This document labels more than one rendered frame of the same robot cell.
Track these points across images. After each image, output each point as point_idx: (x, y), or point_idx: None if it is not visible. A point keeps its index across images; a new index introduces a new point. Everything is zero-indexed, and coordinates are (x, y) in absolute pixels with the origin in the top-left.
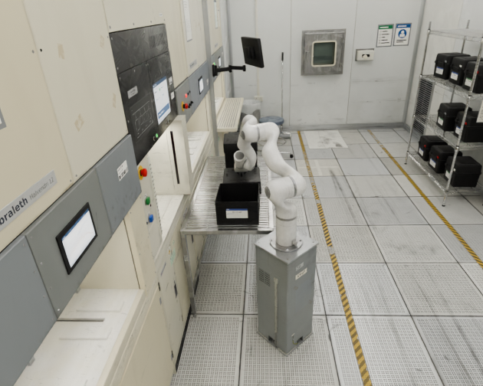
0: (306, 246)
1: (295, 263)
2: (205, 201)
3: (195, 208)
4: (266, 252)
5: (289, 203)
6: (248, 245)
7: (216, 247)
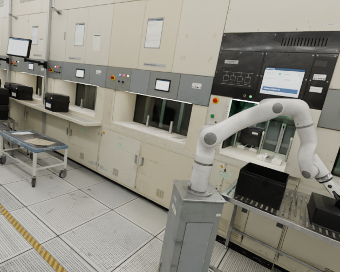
0: (184, 192)
1: (175, 190)
2: (293, 194)
3: None
4: None
5: (204, 150)
6: None
7: None
